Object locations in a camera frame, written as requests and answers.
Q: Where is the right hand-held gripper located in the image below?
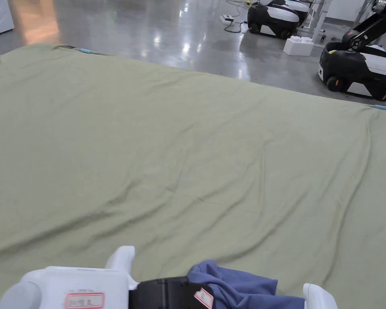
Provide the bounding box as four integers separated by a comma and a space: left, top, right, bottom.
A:
302, 283, 338, 309

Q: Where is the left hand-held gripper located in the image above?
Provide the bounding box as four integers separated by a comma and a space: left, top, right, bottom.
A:
0, 246, 214, 309

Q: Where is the blue garment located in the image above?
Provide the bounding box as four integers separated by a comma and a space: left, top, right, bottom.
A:
187, 260, 306, 309

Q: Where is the bed with pale green sheet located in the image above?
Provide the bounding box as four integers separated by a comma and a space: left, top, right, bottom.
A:
0, 43, 386, 309

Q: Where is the black and white wheeled robot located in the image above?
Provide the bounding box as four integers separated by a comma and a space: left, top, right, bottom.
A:
318, 0, 386, 102
247, 0, 311, 40

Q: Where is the white foam block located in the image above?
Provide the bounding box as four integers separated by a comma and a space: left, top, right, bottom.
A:
283, 36, 315, 57

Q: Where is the black cable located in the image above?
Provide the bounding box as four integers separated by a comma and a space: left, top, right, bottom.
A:
224, 0, 250, 33

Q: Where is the white table frame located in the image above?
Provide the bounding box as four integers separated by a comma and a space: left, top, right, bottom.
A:
300, 0, 329, 44

